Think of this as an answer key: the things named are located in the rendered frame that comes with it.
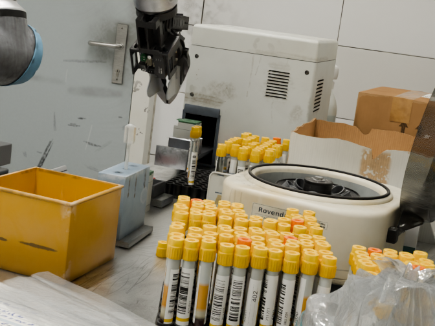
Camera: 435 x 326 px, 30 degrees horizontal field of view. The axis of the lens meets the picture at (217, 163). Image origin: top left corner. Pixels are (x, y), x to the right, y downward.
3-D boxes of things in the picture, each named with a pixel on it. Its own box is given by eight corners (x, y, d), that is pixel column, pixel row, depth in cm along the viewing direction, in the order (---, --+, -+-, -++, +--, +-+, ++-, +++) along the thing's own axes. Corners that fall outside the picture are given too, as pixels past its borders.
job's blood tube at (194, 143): (186, 194, 146) (192, 140, 144) (193, 195, 146) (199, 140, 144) (184, 195, 145) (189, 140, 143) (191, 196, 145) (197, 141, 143)
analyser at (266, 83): (213, 145, 204) (228, 24, 198) (320, 164, 196) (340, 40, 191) (171, 163, 174) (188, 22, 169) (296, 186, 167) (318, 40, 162)
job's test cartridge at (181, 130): (177, 149, 169) (180, 119, 168) (198, 152, 168) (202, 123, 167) (170, 151, 165) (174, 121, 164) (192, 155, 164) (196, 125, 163)
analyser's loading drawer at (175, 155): (187, 151, 180) (189, 128, 179) (215, 156, 178) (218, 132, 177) (153, 164, 160) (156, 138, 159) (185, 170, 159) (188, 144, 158)
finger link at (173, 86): (158, 117, 148) (155, 75, 142) (169, 99, 153) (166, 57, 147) (175, 119, 147) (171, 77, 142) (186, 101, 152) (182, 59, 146)
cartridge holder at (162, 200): (125, 193, 143) (127, 173, 142) (173, 202, 140) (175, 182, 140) (112, 198, 138) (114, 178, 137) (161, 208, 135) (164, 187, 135)
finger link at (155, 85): (143, 114, 149) (138, 72, 143) (154, 96, 153) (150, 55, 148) (158, 117, 148) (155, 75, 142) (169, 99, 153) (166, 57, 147)
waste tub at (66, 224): (28, 237, 111) (35, 165, 109) (116, 258, 107) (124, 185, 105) (-33, 261, 99) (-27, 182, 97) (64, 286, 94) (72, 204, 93)
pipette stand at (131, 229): (109, 224, 122) (115, 159, 121) (152, 232, 121) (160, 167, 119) (81, 240, 113) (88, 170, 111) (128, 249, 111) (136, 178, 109)
